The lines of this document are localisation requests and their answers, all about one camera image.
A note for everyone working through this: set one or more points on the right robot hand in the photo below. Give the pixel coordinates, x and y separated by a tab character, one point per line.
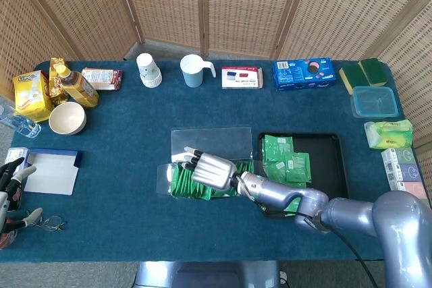
212	171

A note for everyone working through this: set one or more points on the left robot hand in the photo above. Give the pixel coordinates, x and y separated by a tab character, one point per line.
10	180

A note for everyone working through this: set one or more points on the transparent plastic tea box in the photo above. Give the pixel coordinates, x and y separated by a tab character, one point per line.
209	139

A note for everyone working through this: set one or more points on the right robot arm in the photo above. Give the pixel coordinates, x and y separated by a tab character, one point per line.
371	220

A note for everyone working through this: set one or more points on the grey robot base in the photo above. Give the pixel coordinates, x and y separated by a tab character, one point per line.
209	274

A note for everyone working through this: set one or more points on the small white blue box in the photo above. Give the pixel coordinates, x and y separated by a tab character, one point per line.
15	153

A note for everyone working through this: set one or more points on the row of green tea sachets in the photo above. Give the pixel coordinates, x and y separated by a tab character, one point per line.
182	187

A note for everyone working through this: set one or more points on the open blue white box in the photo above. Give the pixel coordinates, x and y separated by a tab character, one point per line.
50	173

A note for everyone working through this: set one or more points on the green tea sachet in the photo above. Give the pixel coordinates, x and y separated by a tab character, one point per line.
298	166
273	170
293	205
278	148

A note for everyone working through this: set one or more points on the yellow carton box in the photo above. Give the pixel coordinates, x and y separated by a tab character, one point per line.
32	95

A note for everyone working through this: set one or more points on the white box red blue print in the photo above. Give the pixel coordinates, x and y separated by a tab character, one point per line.
241	77

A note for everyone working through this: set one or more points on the black plastic tray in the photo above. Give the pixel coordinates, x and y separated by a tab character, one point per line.
324	166

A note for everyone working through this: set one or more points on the yellow label tea bottle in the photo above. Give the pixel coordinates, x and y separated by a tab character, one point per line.
79	87

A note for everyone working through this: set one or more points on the blue cookie box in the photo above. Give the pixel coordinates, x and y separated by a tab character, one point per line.
303	73

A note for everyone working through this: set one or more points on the clear blue plastic container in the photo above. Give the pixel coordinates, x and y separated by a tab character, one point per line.
374	102

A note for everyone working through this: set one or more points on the clear water bottle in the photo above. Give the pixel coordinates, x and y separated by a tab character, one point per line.
20	124

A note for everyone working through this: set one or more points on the cream bowl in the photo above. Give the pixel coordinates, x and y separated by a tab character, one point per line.
67	117

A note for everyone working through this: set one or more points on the blue tablecloth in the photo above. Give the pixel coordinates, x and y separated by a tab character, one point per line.
118	166

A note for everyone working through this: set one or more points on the gold snack bag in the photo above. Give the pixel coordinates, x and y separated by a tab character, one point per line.
57	89

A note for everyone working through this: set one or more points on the stack of paper cups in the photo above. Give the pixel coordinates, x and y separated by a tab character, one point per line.
148	70

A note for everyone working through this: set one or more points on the white brown biscuit packet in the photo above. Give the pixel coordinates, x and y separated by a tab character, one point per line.
101	79

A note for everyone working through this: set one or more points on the green yellow sponge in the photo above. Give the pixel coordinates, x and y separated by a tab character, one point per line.
352	80
373	72

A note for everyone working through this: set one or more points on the wicker folding screen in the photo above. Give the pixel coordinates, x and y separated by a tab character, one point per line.
243	4

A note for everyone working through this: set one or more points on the green wet wipes pack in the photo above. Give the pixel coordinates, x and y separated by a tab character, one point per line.
388	134

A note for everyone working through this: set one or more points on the green pocket tissue pack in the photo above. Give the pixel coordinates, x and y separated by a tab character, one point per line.
400	156

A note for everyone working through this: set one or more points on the blue pocket tissue pack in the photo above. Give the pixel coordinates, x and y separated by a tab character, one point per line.
403	173

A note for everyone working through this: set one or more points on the pink pocket tissue pack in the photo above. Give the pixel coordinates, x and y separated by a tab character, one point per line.
410	188

